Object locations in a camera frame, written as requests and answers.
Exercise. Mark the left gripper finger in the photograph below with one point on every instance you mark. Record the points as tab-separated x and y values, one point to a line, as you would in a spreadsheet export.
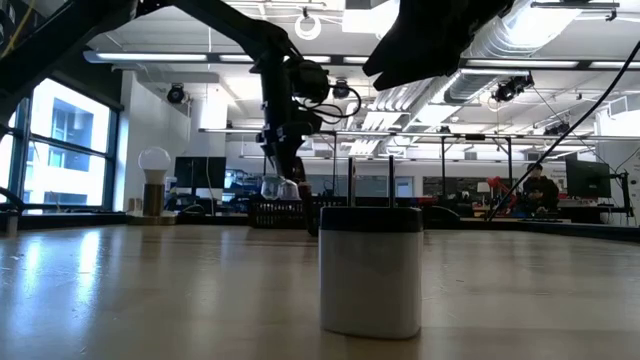
286	162

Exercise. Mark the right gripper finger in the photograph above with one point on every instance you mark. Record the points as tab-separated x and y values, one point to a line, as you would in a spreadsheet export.
430	40

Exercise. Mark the blue sand timer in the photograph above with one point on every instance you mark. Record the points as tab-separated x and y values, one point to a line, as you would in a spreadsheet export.
272	189

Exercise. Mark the black and white charger cube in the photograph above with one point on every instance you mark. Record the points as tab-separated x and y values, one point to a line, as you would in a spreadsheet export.
370	280

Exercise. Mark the black monitor on arm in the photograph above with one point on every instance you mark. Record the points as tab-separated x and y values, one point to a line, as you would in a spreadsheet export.
587	177

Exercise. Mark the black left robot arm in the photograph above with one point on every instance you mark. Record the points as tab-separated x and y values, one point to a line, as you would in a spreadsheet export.
240	30

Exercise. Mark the black slotted plastic basket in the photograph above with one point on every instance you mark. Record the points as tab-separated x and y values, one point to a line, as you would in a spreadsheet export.
280	215

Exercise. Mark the black computer monitor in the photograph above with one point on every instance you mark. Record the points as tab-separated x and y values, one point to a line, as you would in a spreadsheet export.
200	172

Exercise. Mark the long ceiling light strip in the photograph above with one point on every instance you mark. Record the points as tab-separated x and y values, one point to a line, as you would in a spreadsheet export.
520	63
150	56

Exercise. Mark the white bulb lamp brass base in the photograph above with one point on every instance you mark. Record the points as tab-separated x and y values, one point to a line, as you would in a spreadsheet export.
154	162

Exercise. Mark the person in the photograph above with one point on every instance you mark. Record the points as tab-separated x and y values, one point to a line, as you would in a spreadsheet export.
540	187

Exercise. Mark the black standing desk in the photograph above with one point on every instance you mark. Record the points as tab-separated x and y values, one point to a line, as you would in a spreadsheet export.
595	212

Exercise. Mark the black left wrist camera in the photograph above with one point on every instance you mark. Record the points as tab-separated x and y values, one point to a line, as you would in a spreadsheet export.
312	80

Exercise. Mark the silver ventilation duct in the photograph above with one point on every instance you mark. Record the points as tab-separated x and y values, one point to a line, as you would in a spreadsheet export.
480	80

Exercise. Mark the black ceiling camera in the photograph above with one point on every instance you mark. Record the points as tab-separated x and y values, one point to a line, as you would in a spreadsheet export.
510	89
176	93
341	89

